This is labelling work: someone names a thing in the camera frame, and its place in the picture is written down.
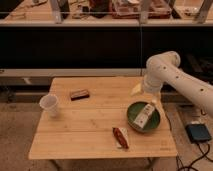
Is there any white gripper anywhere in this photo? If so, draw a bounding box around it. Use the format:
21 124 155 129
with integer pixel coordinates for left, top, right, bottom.
130 75 163 96

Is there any dark brown eraser block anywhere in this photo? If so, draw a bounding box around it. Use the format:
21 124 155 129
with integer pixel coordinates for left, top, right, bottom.
70 89 90 101

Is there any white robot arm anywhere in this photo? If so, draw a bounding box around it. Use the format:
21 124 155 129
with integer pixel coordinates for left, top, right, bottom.
131 51 213 118

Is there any white packet in bowl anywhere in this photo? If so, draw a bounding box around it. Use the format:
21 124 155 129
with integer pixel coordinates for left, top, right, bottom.
134 103 155 128

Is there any green bowl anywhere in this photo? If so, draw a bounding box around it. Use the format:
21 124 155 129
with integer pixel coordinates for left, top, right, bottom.
127 101 160 133

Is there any wooden table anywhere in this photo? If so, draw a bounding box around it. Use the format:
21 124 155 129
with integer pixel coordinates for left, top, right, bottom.
29 77 177 159

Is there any black foot pedal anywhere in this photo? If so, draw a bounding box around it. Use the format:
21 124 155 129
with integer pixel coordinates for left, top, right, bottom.
185 124 212 143

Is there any long workbench shelf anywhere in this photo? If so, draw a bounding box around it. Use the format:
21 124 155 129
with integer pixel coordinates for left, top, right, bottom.
0 0 213 27

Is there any black cable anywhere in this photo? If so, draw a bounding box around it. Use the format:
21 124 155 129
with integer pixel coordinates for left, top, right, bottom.
175 142 213 171

